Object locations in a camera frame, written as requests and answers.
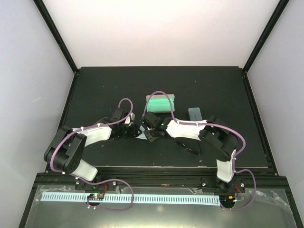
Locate light blue cleaning cloth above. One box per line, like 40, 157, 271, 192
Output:
136, 126, 147, 140

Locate beige glasses case green lining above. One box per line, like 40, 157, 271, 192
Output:
147, 94, 171, 113

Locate pink sunglasses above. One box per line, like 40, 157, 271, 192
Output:
95, 116, 110, 127

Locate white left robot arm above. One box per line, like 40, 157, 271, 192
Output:
44, 108, 139, 190

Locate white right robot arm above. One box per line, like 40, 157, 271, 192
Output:
141, 112, 238, 191

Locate blue-grey closed glasses case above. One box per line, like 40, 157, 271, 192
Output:
188, 107, 203, 121

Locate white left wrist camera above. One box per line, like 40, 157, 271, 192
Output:
124, 113, 135, 126

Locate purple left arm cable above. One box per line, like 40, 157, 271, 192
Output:
49, 98, 135, 211

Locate white slotted cable duct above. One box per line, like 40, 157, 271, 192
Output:
40, 192, 220, 206

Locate black left frame post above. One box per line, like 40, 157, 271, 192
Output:
33, 0, 78, 73

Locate black frame post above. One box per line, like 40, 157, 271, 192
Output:
243, 0, 289, 73
33, 0, 78, 73

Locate black front mounting rail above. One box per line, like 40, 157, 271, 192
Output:
34, 169, 290, 193

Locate black right frame post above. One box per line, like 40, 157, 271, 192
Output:
243, 0, 289, 73

